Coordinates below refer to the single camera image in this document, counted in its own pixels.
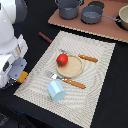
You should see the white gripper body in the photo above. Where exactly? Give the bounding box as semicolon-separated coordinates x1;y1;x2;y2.
0;34;28;88

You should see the red toy tomato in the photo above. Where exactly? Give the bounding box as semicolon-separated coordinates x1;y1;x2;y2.
56;53;68;66

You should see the yellow toy bread loaf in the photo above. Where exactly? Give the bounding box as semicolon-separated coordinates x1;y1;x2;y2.
17;71;28;83

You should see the brown wooden stick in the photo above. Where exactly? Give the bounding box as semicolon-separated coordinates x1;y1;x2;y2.
38;32;52;43

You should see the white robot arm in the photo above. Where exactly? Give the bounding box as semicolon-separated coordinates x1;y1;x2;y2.
0;0;28;88

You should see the light blue toy carton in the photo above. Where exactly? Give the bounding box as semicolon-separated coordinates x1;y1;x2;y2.
47;81;65;102

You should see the round wooden plate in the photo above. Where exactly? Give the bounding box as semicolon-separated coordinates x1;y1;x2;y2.
56;55;84;78

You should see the white woven placemat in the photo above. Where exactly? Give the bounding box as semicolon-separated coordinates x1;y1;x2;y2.
15;31;115;128

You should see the pink wooden board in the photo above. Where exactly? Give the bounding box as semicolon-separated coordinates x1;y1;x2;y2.
48;0;128;43

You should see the beige bowl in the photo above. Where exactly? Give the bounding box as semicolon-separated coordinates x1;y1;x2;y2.
119;5;128;30

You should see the fork with wooden handle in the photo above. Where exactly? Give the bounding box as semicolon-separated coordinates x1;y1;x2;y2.
44;71;86;89

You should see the knife with wooden handle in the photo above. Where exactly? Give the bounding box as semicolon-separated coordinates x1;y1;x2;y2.
59;49;98;63

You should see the grey pot with handles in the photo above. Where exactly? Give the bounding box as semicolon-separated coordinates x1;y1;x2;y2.
55;0;83;19

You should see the grey saucepan with handle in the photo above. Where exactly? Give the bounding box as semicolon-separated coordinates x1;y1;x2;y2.
81;6;120;24

